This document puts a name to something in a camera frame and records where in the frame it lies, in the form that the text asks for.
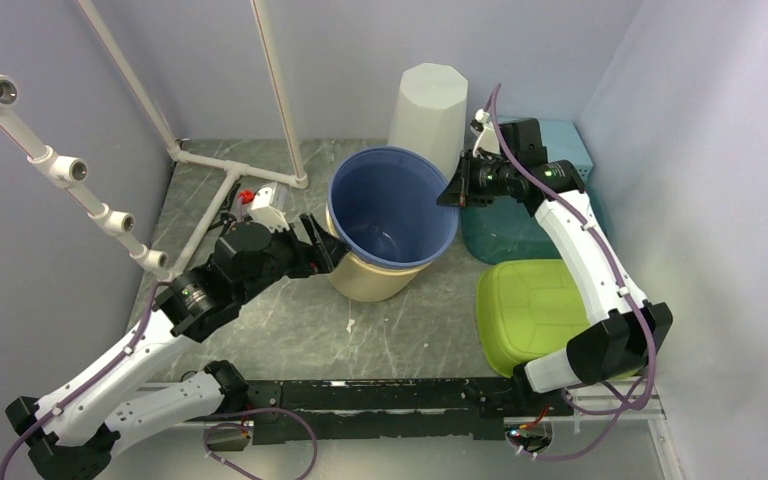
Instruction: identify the beige bucket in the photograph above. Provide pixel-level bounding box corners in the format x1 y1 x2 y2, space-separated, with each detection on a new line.
326 209 435 303

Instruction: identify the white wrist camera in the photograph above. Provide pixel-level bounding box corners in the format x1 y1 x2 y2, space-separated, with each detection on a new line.
237 182 290 232
470 109 500 158

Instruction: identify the white PVC pipe frame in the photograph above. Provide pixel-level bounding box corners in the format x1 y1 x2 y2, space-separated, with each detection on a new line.
0 0 310 283

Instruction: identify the purple cable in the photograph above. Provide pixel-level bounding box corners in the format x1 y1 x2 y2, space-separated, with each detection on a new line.
483 84 658 463
0 281 319 480

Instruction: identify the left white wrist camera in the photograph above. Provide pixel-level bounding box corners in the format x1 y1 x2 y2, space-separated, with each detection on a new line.
237 182 290 232

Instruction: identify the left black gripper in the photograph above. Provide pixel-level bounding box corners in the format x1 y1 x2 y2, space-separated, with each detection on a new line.
237 211 351 304

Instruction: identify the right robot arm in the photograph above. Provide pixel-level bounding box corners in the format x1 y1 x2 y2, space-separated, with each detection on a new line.
437 109 673 415

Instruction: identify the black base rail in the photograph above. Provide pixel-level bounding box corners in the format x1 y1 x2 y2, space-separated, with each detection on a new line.
180 377 574 446

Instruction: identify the teal transparent tub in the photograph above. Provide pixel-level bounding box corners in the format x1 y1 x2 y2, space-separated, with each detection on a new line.
459 175 609 266

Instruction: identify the lime green tub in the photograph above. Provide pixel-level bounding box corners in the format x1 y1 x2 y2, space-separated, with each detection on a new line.
475 258 648 380

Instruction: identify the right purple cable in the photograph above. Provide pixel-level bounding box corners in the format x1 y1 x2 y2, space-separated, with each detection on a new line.
483 84 658 463

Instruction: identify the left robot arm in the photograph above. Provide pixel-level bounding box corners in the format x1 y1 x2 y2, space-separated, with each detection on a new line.
6 213 349 479

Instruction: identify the blue bucket rim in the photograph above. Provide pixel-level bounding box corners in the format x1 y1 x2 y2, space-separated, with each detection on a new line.
327 146 459 270

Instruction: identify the translucent white bucket liner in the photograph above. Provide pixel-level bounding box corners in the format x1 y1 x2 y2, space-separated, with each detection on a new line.
388 63 468 180

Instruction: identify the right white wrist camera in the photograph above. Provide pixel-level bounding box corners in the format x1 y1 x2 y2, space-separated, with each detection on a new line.
470 109 500 158

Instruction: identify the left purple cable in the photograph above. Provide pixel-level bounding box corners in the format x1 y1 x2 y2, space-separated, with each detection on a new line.
0 281 319 480

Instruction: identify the light blue perforated basket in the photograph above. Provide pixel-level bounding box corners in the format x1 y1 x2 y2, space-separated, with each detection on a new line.
500 117 593 182

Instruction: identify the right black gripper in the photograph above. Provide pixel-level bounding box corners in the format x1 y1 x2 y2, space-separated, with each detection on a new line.
436 149 515 208

